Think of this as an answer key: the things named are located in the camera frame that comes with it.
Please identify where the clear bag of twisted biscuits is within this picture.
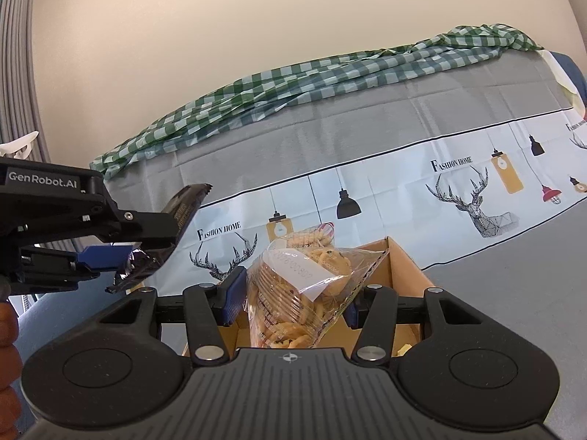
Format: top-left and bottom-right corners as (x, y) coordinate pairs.
(245, 234), (390, 350)

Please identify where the pale yellow cloth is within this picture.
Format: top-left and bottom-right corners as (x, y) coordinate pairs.
(536, 49), (587, 118)

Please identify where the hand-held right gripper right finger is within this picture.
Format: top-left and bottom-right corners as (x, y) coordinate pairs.
(344, 284), (483, 367)

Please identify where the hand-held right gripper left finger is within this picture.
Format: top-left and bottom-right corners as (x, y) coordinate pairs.
(98, 266), (248, 367)

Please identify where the grey printed bed sheet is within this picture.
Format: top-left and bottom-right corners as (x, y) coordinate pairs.
(92, 48), (587, 440)

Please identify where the black biscuit packet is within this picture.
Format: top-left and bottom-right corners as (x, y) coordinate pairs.
(105, 183), (213, 295)

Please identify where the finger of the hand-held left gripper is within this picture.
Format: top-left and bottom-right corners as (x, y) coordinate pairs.
(9, 244), (135, 292)
(98, 199), (181, 251)

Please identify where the grey curtain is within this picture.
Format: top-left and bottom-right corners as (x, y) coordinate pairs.
(0, 0), (52, 166)

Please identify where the brown cardboard box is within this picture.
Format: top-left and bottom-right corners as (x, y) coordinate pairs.
(181, 236), (436, 361)

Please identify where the green checked cloth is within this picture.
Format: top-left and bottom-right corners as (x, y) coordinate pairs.
(89, 23), (545, 179)

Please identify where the person's left hand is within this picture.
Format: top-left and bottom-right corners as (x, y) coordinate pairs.
(0, 296), (23, 428)

